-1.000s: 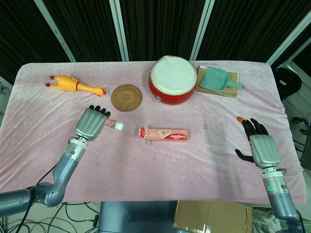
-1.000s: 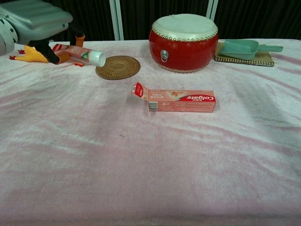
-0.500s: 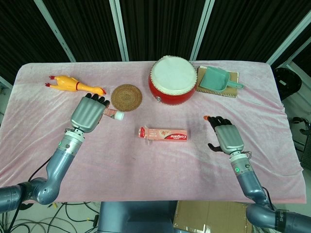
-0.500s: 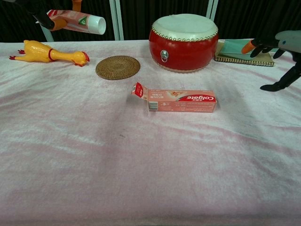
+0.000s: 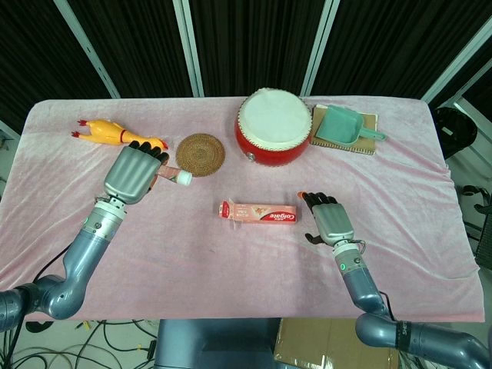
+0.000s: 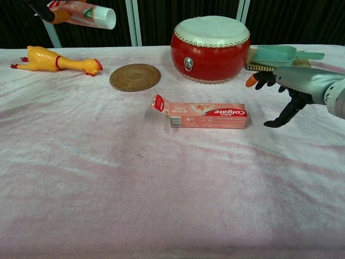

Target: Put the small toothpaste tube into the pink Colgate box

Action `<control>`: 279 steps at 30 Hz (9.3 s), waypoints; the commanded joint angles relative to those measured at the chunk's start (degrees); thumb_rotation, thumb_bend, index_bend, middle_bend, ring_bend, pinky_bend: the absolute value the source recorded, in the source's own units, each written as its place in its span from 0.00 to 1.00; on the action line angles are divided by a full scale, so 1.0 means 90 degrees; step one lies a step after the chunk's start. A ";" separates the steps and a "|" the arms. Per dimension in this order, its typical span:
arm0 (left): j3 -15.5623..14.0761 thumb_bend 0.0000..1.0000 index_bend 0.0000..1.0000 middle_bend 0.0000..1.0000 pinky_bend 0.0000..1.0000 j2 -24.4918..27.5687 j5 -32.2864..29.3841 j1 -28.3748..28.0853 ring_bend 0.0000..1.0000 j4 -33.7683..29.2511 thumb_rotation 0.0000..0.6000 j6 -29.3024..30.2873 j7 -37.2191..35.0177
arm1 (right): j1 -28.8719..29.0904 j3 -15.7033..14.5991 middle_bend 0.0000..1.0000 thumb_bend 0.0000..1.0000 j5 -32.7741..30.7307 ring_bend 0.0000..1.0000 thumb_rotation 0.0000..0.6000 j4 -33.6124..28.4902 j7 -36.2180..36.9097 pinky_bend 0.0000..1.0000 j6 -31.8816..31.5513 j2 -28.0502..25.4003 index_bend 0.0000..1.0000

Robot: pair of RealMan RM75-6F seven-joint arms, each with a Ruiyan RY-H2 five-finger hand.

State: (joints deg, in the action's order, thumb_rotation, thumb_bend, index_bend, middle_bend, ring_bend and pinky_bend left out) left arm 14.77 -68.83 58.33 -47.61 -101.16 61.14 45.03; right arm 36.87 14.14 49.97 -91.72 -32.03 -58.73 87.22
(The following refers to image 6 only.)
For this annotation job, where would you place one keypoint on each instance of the yellow rubber chicken toy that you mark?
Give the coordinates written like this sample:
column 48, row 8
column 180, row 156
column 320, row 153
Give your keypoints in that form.
column 45, row 60

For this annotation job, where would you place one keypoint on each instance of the black curtain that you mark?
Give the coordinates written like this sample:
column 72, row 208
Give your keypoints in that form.
column 296, row 21

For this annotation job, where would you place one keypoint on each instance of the round woven rattan coaster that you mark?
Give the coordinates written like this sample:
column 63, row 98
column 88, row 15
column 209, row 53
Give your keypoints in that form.
column 134, row 77

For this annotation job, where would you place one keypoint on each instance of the pink Colgate toothpaste box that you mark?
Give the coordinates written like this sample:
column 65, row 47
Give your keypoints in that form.
column 213, row 118

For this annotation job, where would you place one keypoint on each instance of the right robot hand, orange fingertips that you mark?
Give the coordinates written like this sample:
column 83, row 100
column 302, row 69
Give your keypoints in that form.
column 304, row 81

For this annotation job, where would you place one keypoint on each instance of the pink velvet tablecloth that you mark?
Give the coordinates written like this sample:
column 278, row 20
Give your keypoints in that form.
column 161, row 175

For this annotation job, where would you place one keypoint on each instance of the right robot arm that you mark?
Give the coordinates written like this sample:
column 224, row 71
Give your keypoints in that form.
column 337, row 102

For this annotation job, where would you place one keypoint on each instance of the teal plastic scoop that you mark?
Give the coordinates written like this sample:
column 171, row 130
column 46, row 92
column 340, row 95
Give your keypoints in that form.
column 275, row 55

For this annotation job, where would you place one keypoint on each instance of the pink toothpaste tube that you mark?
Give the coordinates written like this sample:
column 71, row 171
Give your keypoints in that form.
column 89, row 12

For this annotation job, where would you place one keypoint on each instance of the white aluminium frame post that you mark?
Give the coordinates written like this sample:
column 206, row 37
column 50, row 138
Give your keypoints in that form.
column 54, row 35
column 134, row 29
column 243, row 10

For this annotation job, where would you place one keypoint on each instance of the red drum, white skin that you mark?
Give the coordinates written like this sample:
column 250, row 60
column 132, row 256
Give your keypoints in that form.
column 210, row 59

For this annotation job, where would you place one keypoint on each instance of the left robot hand, orange fingertips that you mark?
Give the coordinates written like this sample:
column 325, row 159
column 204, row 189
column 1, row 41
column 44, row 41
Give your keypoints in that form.
column 43, row 12

